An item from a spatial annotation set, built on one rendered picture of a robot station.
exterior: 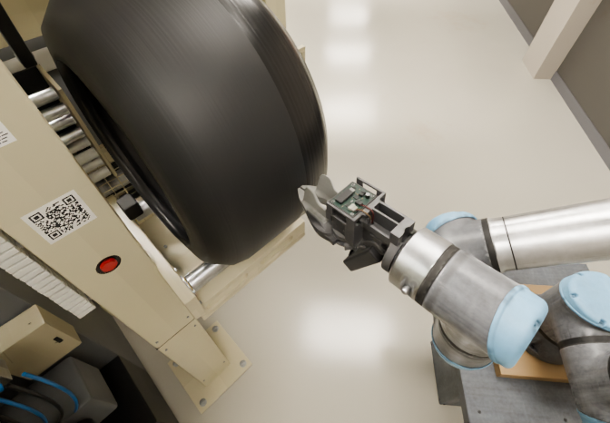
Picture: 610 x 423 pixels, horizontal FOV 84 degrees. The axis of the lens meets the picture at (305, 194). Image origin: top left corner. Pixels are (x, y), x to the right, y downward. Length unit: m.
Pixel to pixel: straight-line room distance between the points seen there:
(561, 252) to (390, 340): 1.25
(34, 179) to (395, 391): 1.51
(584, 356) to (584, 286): 0.15
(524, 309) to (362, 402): 1.30
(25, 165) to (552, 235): 0.73
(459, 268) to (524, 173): 2.23
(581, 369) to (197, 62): 0.97
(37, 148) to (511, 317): 0.61
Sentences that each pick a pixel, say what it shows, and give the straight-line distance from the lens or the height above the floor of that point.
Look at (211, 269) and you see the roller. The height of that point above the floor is 0.92.
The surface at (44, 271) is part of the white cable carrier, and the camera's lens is 0.73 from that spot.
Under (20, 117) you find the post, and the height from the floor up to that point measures 1.39.
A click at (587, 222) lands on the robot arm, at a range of 0.60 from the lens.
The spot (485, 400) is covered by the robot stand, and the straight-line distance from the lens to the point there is 1.17.
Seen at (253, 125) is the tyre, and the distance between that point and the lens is 0.50.
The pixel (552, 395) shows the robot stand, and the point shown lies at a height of 0.60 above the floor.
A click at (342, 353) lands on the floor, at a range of 1.71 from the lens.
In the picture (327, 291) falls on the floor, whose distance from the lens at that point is 1.79.
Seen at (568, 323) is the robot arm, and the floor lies 0.85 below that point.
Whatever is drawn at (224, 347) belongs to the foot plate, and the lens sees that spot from 1.73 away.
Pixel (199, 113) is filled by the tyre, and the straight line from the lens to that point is 0.47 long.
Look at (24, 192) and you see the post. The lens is 0.60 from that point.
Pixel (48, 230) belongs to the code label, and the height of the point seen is 1.21.
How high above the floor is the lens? 1.65
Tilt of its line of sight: 51 degrees down
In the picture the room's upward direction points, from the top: straight up
